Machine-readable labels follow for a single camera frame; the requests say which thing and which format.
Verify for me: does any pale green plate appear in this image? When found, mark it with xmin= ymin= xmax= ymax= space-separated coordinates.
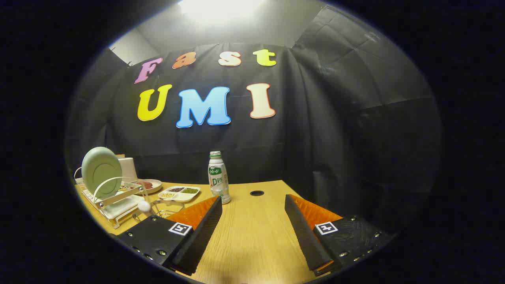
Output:
xmin=81 ymin=147 xmax=123 ymax=200

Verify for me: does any white divided tray with beans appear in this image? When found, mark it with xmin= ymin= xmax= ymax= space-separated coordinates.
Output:
xmin=158 ymin=185 xmax=201 ymax=203

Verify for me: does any round dish with red food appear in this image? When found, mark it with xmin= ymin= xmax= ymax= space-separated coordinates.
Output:
xmin=132 ymin=179 xmax=163 ymax=194

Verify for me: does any white drink bottle green label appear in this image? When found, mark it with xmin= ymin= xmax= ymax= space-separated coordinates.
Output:
xmin=208 ymin=151 xmax=232 ymax=205

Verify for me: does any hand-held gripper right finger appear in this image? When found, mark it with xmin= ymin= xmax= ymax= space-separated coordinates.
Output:
xmin=284 ymin=193 xmax=396 ymax=277

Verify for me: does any metal wire basket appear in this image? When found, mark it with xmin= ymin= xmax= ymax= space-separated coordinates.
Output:
xmin=132 ymin=197 xmax=186 ymax=221

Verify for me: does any white box container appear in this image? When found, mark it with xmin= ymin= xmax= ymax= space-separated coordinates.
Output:
xmin=118 ymin=157 xmax=138 ymax=182

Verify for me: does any black backdrop cloth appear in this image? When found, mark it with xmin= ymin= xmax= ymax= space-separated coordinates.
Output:
xmin=65 ymin=4 xmax=442 ymax=237

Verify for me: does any white dish rack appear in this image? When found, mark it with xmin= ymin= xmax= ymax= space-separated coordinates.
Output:
xmin=74 ymin=166 xmax=152 ymax=229

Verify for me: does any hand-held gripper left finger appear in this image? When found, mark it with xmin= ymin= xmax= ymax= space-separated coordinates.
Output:
xmin=114 ymin=195 xmax=223 ymax=277

